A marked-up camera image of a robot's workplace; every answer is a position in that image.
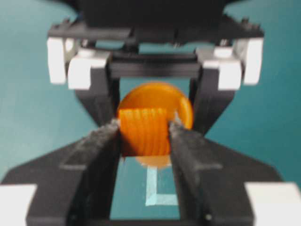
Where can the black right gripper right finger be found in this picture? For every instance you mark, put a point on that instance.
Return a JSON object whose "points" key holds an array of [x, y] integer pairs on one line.
{"points": [[210, 179]]}

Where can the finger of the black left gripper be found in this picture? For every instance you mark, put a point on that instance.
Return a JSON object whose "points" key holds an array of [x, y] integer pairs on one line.
{"points": [[90, 79], [214, 88]]}

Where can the orange plastic cup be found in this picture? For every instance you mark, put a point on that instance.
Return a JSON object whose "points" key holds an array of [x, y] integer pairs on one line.
{"points": [[159, 95]]}

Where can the light blue tape square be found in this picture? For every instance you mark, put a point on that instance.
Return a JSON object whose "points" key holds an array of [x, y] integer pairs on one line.
{"points": [[153, 198]]}

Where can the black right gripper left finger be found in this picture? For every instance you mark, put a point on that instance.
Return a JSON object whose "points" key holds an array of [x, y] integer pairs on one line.
{"points": [[51, 190]]}

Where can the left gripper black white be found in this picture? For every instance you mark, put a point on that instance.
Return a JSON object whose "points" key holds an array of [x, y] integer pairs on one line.
{"points": [[154, 21]]}

